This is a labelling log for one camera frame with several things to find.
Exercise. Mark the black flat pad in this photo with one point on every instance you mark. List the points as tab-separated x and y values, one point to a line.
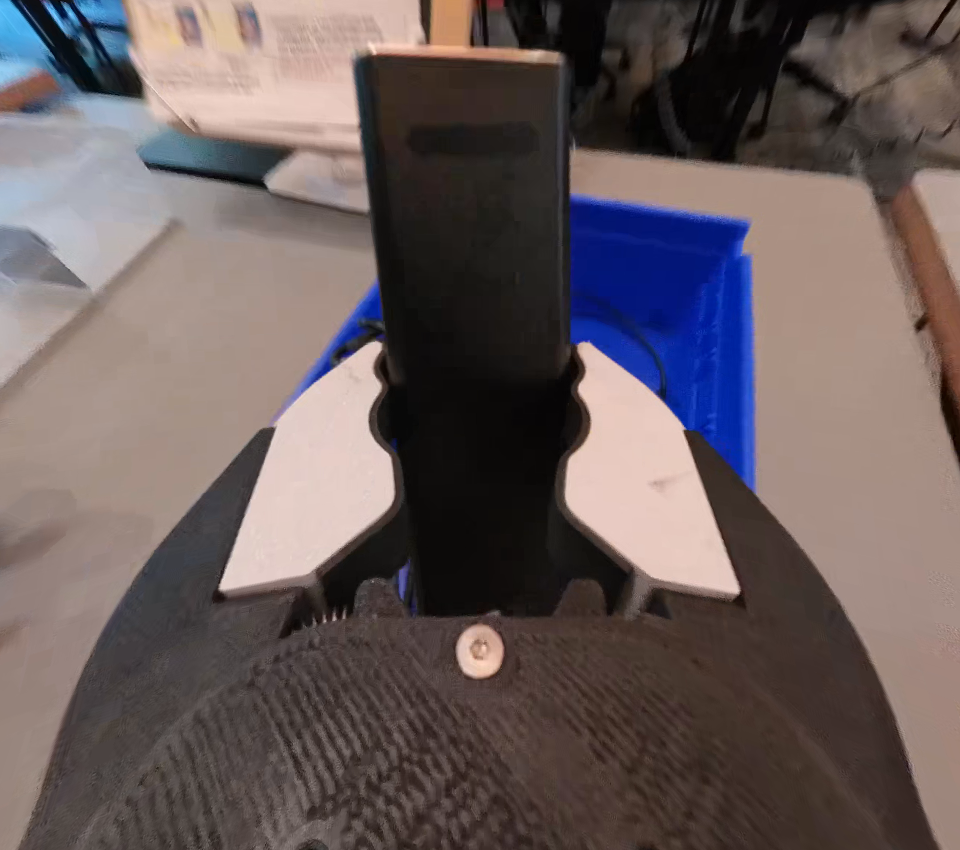
210	154

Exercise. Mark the grey desk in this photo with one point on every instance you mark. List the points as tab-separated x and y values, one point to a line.
187	355

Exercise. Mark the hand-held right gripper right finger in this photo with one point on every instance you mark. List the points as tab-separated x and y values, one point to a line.
645	490

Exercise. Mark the printed instruction sheet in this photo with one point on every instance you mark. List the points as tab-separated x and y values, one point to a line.
262	25

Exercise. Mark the white stand base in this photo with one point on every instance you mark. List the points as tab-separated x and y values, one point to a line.
322	179

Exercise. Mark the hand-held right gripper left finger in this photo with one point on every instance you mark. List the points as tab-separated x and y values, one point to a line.
315	490

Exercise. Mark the blue plastic bin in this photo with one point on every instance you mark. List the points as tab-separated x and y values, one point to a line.
660	280

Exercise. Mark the wooden edged side table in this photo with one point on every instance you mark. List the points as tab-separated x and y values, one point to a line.
934	250

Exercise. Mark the clear plastic bin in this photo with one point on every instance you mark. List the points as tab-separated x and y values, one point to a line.
67	235

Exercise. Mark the black rectangular case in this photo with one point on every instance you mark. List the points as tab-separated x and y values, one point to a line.
465	310

